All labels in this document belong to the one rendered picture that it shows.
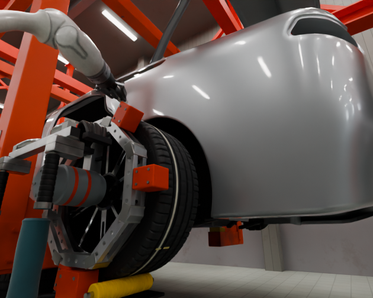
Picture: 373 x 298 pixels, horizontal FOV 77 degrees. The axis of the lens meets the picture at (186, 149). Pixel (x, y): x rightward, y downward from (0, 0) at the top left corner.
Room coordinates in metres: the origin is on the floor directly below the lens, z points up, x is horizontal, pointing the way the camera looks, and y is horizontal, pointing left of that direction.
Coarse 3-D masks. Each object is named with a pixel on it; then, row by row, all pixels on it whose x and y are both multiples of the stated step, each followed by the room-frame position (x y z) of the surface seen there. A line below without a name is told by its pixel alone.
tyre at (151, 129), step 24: (144, 144) 0.82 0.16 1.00; (168, 168) 0.79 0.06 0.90; (192, 168) 0.94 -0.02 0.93; (168, 192) 0.79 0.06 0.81; (192, 192) 0.92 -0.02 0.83; (144, 216) 0.81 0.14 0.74; (168, 216) 0.83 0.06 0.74; (192, 216) 0.94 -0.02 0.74; (144, 240) 0.81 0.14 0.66; (168, 240) 0.89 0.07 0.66; (120, 264) 0.87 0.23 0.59
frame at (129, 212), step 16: (112, 128) 0.80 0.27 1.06; (128, 144) 0.75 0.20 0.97; (64, 160) 1.00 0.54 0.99; (128, 160) 0.75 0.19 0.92; (144, 160) 0.78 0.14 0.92; (128, 176) 0.74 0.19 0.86; (128, 192) 0.74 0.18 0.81; (144, 192) 0.78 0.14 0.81; (128, 208) 0.73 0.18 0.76; (144, 208) 0.78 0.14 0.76; (112, 224) 0.78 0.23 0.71; (128, 224) 0.80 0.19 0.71; (48, 240) 0.99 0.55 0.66; (64, 240) 1.00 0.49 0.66; (112, 240) 0.78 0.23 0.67; (64, 256) 0.92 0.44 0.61; (80, 256) 0.86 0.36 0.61; (96, 256) 0.81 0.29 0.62; (112, 256) 0.84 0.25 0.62
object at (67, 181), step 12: (60, 168) 0.77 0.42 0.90; (72, 168) 0.80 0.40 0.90; (36, 180) 0.79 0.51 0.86; (60, 180) 0.75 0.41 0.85; (72, 180) 0.78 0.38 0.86; (84, 180) 0.82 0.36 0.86; (96, 180) 0.86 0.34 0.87; (36, 192) 0.78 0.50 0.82; (60, 192) 0.77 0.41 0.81; (72, 192) 0.79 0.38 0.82; (84, 192) 0.83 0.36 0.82; (96, 192) 0.86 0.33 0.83; (60, 204) 0.81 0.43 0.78; (72, 204) 0.84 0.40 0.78; (84, 204) 0.87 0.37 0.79; (96, 204) 0.92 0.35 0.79
